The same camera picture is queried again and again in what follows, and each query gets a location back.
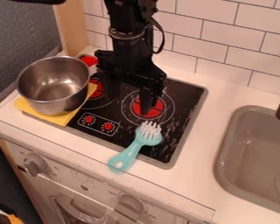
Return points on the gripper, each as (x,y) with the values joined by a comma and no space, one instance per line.
(127,62)

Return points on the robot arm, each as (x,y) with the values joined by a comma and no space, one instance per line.
(125,17)

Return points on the silver pot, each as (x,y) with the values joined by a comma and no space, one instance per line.
(53,85)

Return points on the toy stove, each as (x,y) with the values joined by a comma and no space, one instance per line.
(173,116)

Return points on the red and white toy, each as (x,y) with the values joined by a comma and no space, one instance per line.
(89,62)

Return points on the light blue brush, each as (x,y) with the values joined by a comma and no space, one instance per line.
(136,145)

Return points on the yellow cloth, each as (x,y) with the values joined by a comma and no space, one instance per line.
(56,118)

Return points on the toy sink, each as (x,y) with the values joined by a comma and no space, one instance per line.
(255,157)

